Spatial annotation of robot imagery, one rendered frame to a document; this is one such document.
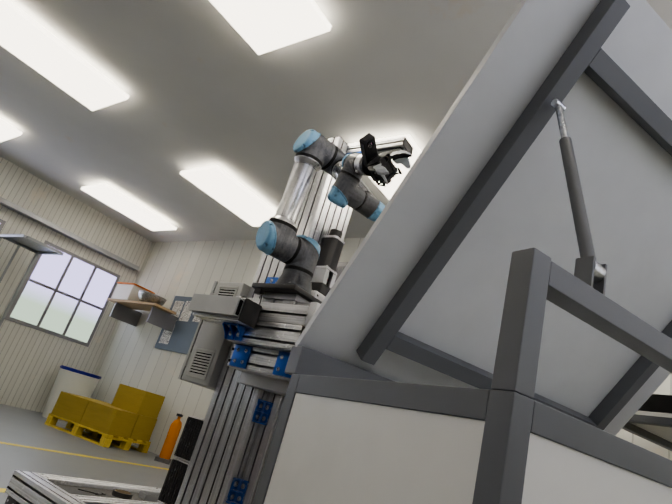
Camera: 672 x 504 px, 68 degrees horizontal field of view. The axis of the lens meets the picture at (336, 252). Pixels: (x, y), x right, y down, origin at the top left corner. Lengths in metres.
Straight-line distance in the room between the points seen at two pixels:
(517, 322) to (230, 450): 1.56
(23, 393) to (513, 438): 7.93
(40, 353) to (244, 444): 6.45
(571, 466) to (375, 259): 0.57
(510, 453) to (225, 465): 1.55
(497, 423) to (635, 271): 0.96
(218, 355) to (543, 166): 1.53
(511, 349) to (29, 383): 7.92
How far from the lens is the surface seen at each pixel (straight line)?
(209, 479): 2.15
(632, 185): 1.43
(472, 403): 0.71
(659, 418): 1.98
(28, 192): 8.18
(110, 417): 6.38
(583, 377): 1.68
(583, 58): 1.18
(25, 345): 8.23
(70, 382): 7.82
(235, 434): 2.09
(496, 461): 0.67
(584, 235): 0.90
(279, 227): 1.88
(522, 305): 0.71
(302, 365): 1.14
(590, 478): 0.81
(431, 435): 0.76
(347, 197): 1.69
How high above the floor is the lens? 0.68
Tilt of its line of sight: 20 degrees up
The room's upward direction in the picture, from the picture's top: 16 degrees clockwise
